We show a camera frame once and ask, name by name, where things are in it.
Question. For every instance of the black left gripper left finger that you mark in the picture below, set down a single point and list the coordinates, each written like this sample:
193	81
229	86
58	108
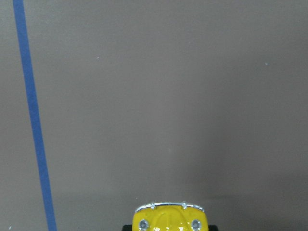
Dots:
127	227

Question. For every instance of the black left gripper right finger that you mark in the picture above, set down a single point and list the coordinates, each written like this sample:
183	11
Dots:
213	228

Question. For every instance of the yellow beetle toy car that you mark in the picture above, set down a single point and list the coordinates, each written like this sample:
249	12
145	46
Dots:
170	216

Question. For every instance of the brown paper table mat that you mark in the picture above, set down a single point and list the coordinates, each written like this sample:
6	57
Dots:
202	101

